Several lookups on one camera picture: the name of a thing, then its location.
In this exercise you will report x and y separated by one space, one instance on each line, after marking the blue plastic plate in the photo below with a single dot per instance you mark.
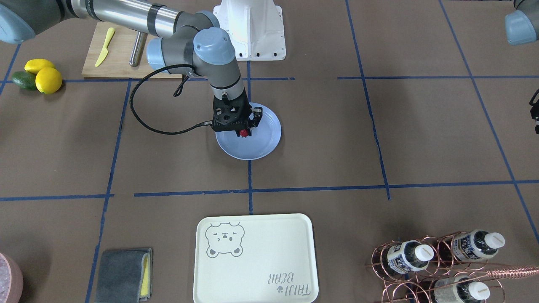
263 140

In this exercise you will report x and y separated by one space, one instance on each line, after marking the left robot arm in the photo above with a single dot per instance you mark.
522 25

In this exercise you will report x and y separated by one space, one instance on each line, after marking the whole lemon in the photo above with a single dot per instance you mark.
35 65
48 80

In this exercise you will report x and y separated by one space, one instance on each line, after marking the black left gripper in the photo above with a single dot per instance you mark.
535 112

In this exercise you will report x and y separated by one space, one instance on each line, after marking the green lime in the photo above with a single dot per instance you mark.
24 80

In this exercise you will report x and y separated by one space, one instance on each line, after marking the tea bottle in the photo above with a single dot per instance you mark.
476 246
395 260
457 289

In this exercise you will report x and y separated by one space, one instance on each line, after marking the pink bowl of ice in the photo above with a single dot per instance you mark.
11 279

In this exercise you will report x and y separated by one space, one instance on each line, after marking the grey folded cloth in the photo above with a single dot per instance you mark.
125 276

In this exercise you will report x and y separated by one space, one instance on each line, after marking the wooden cutting board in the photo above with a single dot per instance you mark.
120 48

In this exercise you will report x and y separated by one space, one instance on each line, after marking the yellow plastic knife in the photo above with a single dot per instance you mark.
104 50

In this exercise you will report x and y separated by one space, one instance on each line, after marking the copper wire bottle rack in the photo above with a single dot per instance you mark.
491 273

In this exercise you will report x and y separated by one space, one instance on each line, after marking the cream bear tray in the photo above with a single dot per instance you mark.
255 259

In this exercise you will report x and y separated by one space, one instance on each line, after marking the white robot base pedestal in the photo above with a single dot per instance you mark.
256 28

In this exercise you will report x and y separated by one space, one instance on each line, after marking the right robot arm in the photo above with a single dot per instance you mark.
190 44

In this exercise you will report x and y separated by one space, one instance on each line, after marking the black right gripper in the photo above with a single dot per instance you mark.
255 118

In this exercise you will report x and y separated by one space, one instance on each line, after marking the whole lemon upper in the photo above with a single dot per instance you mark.
48 80

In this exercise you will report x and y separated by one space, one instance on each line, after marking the whole lemon lower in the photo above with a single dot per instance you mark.
35 65

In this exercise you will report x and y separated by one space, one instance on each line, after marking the steel muddler stick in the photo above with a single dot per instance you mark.
138 47

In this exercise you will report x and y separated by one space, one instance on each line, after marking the tea bottle middle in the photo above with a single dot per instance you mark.
457 289

